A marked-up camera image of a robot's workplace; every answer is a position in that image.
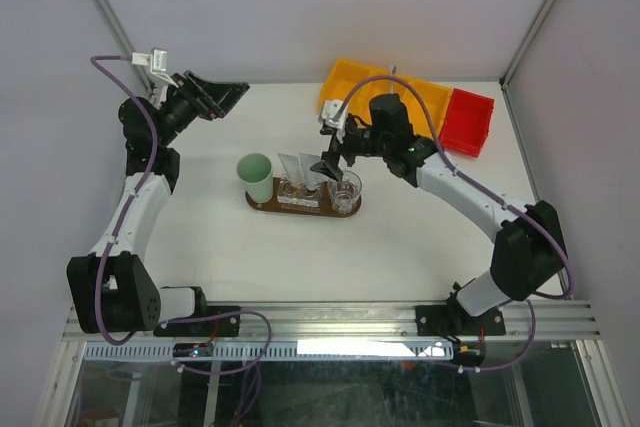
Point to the green plastic cup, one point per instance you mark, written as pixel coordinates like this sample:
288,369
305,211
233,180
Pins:
255,171

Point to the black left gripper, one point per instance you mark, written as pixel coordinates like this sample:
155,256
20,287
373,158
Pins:
211,99

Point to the yellow bin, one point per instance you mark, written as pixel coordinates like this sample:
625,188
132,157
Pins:
343,76
436,97

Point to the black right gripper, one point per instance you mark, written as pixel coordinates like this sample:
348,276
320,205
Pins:
330,167

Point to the left aluminium corner post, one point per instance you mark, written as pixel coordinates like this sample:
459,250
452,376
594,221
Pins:
107,12

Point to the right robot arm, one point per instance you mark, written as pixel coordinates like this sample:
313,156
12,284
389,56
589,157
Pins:
528,247

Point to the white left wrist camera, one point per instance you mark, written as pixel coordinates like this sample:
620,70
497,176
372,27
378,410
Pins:
156,63

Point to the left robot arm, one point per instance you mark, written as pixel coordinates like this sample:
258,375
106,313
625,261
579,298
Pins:
113,293

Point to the red plastic bin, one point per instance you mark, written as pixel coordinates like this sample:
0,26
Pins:
467,123

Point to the white slotted cable duct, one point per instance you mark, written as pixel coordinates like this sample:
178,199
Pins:
301,350

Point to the aluminium corner post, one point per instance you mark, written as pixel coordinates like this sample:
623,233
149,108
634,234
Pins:
107,12
537,23

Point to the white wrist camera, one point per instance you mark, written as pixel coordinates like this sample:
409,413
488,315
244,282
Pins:
333,114
156,63

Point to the brown oval wooden tray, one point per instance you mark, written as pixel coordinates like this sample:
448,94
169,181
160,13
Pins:
326,210

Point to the yellow bin left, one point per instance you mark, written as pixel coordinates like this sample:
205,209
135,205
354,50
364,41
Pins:
343,76

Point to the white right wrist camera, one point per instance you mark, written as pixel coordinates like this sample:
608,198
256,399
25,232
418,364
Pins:
333,114

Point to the yellow bin right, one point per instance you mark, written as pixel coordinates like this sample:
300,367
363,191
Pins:
436,97

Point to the right aluminium corner post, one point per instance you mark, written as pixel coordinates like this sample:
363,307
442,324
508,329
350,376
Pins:
537,23

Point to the clear acrylic toothbrush holder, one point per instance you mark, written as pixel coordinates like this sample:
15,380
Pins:
299,199

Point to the clear plastic cup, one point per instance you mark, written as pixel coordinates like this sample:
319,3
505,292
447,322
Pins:
345,193

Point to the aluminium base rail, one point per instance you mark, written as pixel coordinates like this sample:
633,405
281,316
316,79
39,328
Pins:
553,321

